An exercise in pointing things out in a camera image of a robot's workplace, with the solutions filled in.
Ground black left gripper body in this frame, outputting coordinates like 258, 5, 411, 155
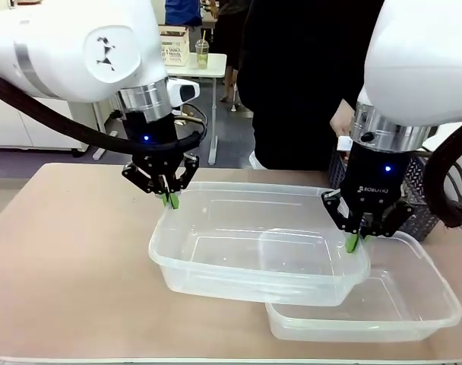
120, 108, 185, 176

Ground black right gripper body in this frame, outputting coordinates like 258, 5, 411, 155
340, 141, 411, 218

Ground large clear plastic container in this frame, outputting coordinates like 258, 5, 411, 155
147, 181, 371, 307

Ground dark perforated plastic basket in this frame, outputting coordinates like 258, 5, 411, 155
327, 151, 441, 242

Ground person's left hand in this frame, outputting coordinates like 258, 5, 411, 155
329, 99, 356, 137

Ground white slotted crate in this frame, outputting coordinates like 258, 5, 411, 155
157, 24, 191, 68

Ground white folding table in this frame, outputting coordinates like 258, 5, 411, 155
165, 52, 228, 166

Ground plastic cup with green drink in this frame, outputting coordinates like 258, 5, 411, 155
194, 30, 211, 71

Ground small clear plastic container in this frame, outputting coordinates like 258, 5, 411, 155
264, 229, 462, 343

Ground white low cabinet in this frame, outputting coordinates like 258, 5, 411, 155
0, 90, 90, 154

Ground person in blue shirt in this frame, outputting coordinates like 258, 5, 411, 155
165, 0, 202, 24

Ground person in black clothes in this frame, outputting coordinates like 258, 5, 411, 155
236, 0, 384, 172

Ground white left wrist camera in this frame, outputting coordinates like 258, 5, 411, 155
166, 78, 201, 106

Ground black sleeved right arm cable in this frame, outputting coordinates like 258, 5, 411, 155
423, 116, 462, 230

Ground black sleeved arm cable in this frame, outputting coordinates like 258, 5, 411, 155
423, 116, 462, 230
0, 70, 208, 154

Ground black sleeved left arm cable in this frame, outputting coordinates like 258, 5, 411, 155
0, 70, 208, 154

